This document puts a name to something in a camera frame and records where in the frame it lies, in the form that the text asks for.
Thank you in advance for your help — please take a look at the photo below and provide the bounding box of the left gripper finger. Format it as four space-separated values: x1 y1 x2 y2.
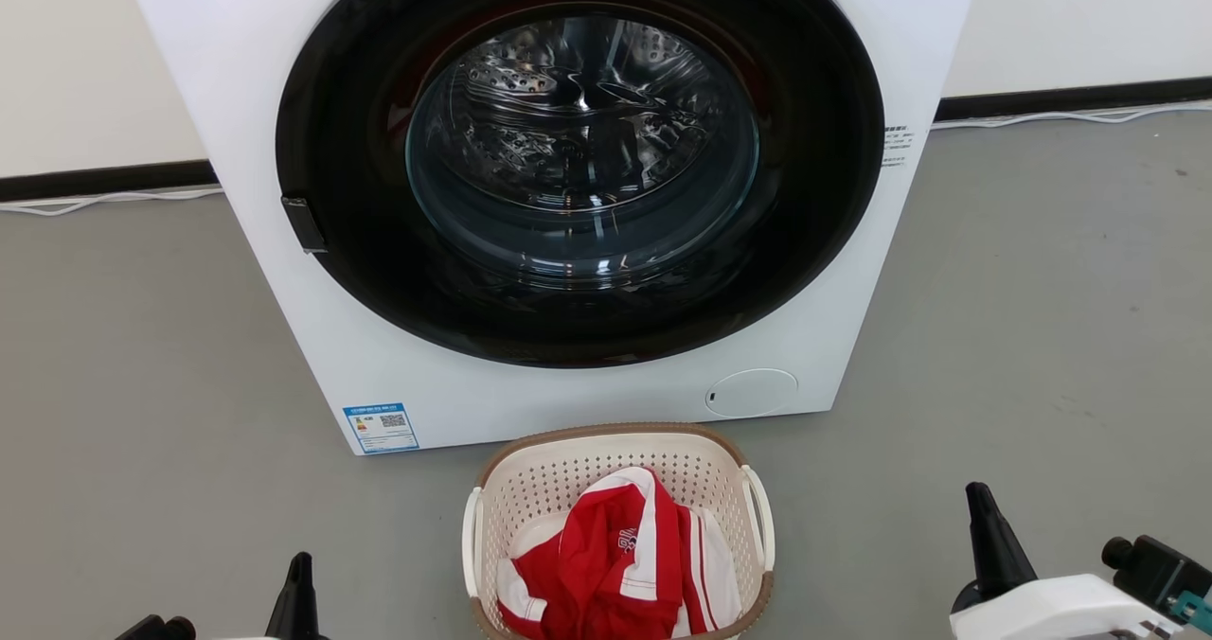
265 552 330 640

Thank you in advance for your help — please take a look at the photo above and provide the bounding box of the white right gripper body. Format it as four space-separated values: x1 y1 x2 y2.
950 573 1190 640

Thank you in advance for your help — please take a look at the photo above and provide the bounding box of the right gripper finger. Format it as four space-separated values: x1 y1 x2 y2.
951 482 1040 614

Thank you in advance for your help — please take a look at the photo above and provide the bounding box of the cream perforated laundry basket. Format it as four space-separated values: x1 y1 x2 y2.
461 422 776 640

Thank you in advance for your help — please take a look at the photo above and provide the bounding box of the blue energy label sticker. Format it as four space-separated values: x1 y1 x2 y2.
343 401 421 455

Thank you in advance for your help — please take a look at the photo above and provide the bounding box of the white front-load washing machine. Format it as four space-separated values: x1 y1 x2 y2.
118 0 986 457

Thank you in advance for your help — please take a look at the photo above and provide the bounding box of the round white filter cover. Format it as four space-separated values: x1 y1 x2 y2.
705 368 800 420

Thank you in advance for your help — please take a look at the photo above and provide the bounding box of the red and white garment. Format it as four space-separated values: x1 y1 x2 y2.
497 467 745 640

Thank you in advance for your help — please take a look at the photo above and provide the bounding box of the dark round washer door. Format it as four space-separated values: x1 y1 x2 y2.
275 0 887 370

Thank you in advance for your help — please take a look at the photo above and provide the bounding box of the black washer door handle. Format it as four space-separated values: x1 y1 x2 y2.
281 196 329 255

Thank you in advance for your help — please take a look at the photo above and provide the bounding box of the white floor cable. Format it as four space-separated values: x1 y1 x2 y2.
0 185 226 218
931 100 1212 132

